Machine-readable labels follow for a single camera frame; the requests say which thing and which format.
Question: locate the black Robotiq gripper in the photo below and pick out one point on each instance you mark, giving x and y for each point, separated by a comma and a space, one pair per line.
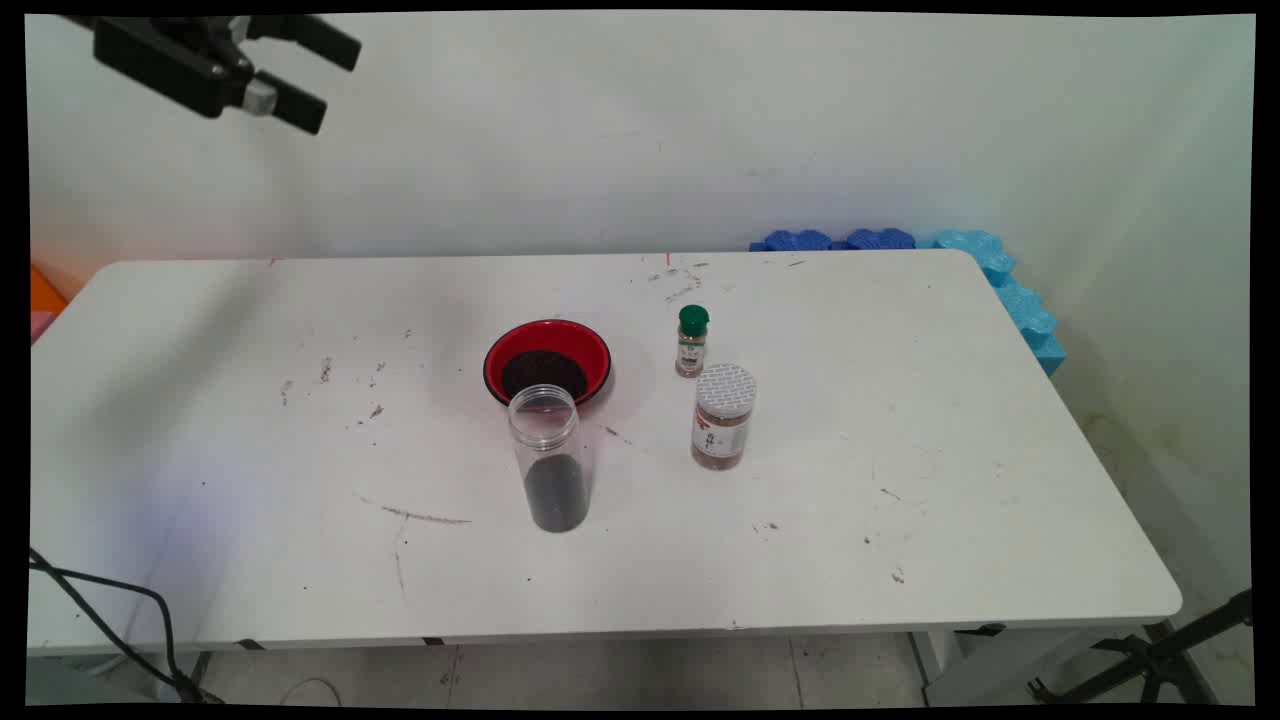
170, 60

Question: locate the clear jar with black seeds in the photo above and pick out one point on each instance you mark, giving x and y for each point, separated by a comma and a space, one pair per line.
552, 490

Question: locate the orange block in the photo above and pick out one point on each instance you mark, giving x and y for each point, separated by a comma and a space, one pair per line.
42, 290

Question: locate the red bowl with black seeds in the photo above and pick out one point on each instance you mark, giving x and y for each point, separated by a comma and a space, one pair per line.
530, 345

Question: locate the green-capped spice bottle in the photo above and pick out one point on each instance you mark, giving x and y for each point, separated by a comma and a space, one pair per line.
691, 350

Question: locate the dark blue foam tile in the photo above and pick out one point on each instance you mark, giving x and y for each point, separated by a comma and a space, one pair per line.
880, 239
795, 241

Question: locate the white-lidded jar of nuts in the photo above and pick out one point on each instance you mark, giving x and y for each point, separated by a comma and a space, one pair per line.
722, 430

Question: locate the light blue foam tiles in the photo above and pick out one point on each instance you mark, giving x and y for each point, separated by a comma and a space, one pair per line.
1010, 290

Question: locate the white table leg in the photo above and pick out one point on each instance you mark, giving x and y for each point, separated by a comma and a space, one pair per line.
1000, 665

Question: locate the black tripod stand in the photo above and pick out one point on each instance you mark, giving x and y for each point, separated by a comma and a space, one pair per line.
1160, 660

